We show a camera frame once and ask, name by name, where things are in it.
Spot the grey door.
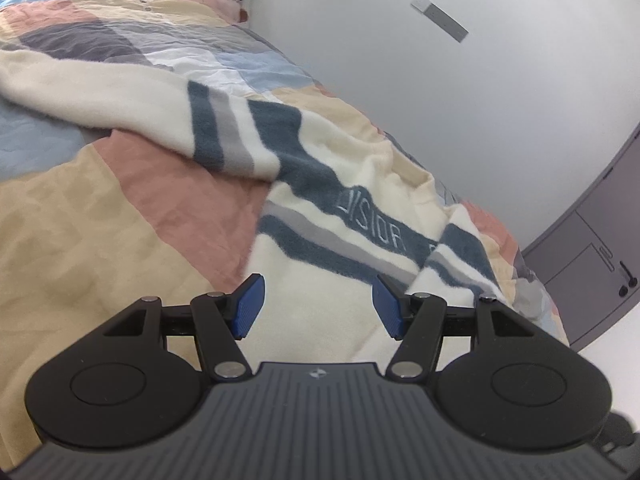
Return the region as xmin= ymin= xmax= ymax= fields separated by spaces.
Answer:
xmin=520 ymin=122 xmax=640 ymax=354

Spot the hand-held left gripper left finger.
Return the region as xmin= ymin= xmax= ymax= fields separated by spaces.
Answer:
xmin=102 ymin=273 xmax=266 ymax=381

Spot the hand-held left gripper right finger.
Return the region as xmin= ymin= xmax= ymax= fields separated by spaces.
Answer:
xmin=370 ymin=274 xmax=536 ymax=381

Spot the pink pillow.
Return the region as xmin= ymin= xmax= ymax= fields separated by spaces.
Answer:
xmin=170 ymin=0 xmax=241 ymax=24

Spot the grey wall air conditioner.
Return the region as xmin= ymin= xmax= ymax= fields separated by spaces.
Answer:
xmin=411 ymin=0 xmax=470 ymax=44

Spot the patchwork pastel quilt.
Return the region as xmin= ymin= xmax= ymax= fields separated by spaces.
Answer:
xmin=0 ymin=0 xmax=571 ymax=466

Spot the cream fleece striped sweater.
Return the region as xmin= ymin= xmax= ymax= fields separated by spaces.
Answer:
xmin=0 ymin=50 xmax=513 ymax=364

